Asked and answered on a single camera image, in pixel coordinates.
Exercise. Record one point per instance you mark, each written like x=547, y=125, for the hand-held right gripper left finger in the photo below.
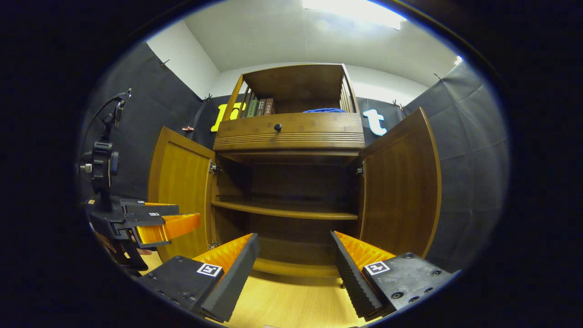
x=237, y=278

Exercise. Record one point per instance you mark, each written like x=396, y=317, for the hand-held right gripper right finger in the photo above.
x=348, y=273

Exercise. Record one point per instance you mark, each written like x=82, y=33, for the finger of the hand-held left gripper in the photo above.
x=150, y=208
x=173, y=228

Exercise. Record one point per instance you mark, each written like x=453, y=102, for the wooden cabinet door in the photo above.
x=182, y=182
x=401, y=191

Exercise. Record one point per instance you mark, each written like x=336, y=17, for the wooden inner shelf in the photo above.
x=282, y=210

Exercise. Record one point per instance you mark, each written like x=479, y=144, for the green book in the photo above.
x=252, y=108

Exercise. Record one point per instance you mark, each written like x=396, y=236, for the dark brown book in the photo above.
x=261, y=107

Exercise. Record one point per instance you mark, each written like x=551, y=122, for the wooden drawer with black knob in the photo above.
x=319, y=125

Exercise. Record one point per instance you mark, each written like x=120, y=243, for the reddish brown book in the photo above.
x=269, y=106

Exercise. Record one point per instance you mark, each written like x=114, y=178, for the blue cloth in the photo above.
x=323, y=110

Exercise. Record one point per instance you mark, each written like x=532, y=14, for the small ceiling light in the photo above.
x=458, y=59

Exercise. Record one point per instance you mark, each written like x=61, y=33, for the large ceiling light panel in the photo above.
x=355, y=11

